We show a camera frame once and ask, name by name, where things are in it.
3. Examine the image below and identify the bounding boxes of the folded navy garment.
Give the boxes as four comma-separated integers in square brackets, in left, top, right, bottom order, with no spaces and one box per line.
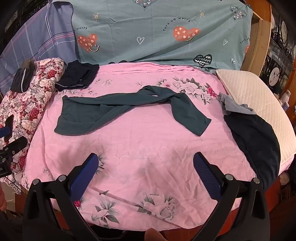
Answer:
[55,60,100,92]

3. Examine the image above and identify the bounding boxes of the teal heart print cloth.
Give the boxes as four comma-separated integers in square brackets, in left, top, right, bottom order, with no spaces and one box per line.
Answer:
[69,0,253,70]

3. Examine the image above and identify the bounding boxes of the large navy garment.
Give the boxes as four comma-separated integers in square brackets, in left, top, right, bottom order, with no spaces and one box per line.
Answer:
[223,113,281,188]

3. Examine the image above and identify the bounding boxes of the wooden bed headboard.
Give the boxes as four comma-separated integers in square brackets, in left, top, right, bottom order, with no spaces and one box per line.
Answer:
[240,0,272,71]

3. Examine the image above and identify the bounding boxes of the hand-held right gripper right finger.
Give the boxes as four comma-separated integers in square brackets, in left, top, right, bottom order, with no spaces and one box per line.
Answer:
[193,152,270,241]

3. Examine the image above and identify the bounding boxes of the grey garment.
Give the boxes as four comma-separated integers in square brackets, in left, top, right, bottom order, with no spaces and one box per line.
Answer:
[217,92,257,116]

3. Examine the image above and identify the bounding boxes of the white decorative plate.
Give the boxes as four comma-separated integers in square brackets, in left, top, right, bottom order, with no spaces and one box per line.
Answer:
[269,67,281,85]
[280,20,288,39]

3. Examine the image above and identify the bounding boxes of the dark display cabinet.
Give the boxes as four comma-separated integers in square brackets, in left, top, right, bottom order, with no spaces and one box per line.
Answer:
[261,0,296,100]

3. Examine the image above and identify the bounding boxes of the red floral quilt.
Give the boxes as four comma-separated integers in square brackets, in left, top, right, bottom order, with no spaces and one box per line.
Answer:
[0,58,67,195]

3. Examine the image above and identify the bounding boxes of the purple plaid cloth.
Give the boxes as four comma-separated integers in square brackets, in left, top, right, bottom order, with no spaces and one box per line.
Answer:
[0,3,78,93]

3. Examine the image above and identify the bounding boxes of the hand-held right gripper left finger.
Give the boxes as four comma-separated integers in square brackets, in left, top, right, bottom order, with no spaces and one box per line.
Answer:
[22,152,100,241]

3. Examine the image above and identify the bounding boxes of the dark teal pants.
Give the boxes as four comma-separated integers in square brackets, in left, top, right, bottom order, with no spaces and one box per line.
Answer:
[54,85,212,137]

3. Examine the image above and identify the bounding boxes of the pink floral bedsheet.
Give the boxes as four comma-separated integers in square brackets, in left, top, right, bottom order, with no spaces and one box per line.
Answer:
[22,62,295,229]

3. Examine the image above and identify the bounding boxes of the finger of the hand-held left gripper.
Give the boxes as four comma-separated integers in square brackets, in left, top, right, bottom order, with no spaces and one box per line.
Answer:
[5,137,28,152]
[0,115,14,139]

